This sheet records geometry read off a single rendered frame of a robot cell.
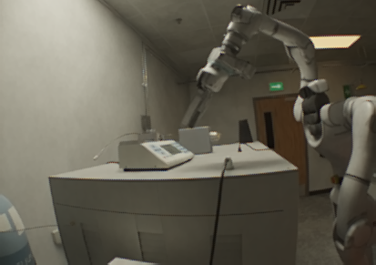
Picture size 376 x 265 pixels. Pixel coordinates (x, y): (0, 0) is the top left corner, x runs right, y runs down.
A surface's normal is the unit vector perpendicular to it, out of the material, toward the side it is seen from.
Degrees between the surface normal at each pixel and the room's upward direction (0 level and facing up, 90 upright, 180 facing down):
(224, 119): 90
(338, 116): 90
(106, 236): 90
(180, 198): 90
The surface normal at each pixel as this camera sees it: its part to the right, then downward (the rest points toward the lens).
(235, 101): -0.25, -0.04
